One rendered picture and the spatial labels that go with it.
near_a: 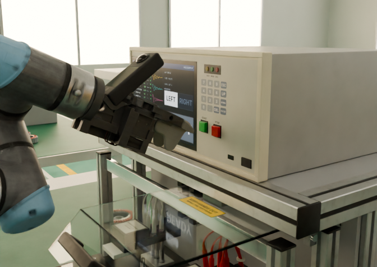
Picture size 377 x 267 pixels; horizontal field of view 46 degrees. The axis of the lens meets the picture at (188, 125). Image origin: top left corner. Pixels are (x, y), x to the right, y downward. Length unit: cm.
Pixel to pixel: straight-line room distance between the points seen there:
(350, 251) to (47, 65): 55
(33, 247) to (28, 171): 76
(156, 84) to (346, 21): 752
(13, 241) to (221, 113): 87
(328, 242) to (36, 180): 44
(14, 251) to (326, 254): 92
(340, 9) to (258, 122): 780
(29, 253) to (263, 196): 84
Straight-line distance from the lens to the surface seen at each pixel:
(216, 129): 77
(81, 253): 62
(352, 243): 78
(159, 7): 620
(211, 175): 76
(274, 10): 755
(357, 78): 86
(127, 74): 71
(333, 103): 82
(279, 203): 65
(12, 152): 65
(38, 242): 141
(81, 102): 65
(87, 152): 240
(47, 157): 233
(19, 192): 62
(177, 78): 86
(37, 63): 62
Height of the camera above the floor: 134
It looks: 11 degrees down
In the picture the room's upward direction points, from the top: straight up
